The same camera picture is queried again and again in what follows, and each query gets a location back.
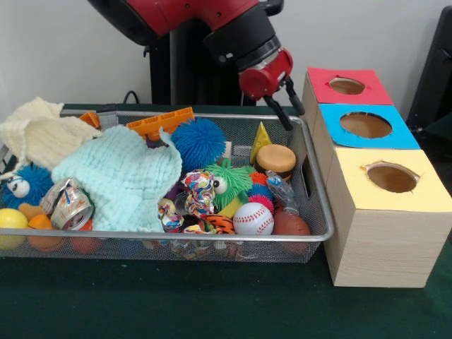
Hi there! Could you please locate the black flat monitor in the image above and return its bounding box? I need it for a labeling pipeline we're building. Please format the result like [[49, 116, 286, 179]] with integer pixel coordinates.
[[405, 5, 452, 124]]

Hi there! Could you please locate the dark green side table cloth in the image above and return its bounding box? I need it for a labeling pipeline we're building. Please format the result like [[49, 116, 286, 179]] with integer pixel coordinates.
[[423, 113, 452, 142]]

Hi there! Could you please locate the blue spiky ball with eyes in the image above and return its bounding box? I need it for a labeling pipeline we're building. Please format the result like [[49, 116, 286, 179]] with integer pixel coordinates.
[[1, 162, 54, 210]]

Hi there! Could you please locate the green spiky toy with eyes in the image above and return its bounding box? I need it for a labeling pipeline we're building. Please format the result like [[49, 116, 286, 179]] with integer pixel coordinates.
[[203, 158, 254, 213]]

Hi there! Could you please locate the wire mesh bin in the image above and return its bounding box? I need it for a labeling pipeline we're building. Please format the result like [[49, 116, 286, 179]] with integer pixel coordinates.
[[0, 109, 335, 264]]

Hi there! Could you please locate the white toy baseball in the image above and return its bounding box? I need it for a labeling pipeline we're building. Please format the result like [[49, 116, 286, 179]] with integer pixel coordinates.
[[232, 203, 275, 236]]

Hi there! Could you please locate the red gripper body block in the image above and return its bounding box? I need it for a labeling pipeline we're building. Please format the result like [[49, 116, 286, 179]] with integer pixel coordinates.
[[238, 47, 294, 102]]

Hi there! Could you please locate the crushed silver drink can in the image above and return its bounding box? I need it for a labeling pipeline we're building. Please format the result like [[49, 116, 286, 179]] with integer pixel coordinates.
[[41, 177, 95, 232]]

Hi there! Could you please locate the plain blue spiky ball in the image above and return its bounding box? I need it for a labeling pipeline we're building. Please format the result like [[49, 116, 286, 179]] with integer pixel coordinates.
[[170, 117, 227, 164]]

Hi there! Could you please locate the yellow toy cheese wedge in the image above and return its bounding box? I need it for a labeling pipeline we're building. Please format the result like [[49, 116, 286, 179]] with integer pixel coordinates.
[[249, 121, 273, 165]]

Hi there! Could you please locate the toy hamburger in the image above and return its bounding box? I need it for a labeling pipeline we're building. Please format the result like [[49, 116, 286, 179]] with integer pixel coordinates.
[[254, 143, 297, 182]]

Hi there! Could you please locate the black cable loop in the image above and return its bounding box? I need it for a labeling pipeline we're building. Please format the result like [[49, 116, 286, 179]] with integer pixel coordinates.
[[121, 90, 142, 105]]

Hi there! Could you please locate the cream muslin cloth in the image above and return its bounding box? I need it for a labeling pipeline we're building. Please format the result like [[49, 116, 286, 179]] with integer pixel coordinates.
[[0, 97, 104, 179]]

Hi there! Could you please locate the multicolour patterned cloth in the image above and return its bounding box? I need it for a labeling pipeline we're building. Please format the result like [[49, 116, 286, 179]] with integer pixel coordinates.
[[157, 169, 215, 234]]

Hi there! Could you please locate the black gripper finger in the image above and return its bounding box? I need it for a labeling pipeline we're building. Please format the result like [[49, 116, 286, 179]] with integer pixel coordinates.
[[263, 94, 294, 131], [285, 78, 306, 116]]

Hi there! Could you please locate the clear plastic packet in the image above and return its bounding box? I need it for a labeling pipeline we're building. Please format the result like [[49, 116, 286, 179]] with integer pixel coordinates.
[[264, 169, 299, 215]]

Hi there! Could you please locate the mint green muslin cloth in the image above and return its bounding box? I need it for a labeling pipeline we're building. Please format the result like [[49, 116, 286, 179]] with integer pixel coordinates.
[[52, 124, 184, 234]]

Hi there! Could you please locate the wooden box with three holes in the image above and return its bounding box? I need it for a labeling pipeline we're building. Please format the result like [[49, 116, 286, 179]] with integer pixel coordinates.
[[299, 66, 452, 289]]

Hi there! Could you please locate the yellow smooth ball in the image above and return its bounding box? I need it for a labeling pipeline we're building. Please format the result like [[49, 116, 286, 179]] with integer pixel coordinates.
[[0, 208, 29, 251]]

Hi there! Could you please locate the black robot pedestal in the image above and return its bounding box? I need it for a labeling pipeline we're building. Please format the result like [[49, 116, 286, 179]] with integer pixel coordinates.
[[143, 0, 285, 106]]

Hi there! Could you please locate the brown toy football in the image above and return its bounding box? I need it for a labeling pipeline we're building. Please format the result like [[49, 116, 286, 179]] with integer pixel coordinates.
[[272, 210, 311, 237]]

